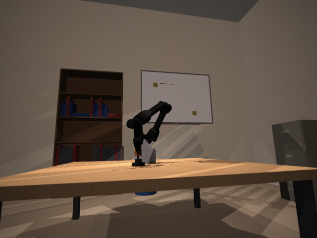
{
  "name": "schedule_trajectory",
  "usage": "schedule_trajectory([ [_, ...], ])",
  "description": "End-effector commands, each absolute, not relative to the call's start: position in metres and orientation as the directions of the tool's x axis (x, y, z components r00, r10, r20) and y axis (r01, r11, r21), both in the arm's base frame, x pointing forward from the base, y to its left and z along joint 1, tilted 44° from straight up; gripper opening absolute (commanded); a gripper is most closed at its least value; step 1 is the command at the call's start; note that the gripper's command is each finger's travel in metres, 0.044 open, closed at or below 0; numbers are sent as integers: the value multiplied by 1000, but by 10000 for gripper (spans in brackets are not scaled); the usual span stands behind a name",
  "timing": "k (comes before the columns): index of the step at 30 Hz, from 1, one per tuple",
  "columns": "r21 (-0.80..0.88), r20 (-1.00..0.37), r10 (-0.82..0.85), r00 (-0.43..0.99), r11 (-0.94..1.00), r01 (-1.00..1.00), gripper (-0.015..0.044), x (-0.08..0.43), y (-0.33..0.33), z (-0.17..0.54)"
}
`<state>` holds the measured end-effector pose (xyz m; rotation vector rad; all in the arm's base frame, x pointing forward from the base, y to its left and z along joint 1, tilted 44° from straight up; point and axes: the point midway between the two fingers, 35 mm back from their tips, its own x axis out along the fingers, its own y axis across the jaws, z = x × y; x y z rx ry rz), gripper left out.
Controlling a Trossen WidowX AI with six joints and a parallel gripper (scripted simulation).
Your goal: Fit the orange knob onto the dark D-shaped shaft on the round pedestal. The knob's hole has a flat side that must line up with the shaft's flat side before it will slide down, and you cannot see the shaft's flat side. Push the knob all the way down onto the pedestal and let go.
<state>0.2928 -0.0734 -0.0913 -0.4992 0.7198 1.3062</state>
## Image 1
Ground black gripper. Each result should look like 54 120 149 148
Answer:
133 129 143 154

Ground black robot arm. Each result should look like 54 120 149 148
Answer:
126 101 172 144

